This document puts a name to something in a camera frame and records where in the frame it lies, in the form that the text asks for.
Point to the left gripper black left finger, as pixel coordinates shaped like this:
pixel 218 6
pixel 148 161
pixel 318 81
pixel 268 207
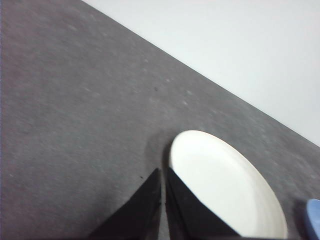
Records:
pixel 142 215

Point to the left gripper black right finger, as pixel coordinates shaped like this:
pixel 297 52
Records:
pixel 187 215

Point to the white round plate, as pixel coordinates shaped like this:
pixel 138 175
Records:
pixel 220 175

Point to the blue round plate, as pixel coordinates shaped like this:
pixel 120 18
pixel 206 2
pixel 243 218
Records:
pixel 315 217

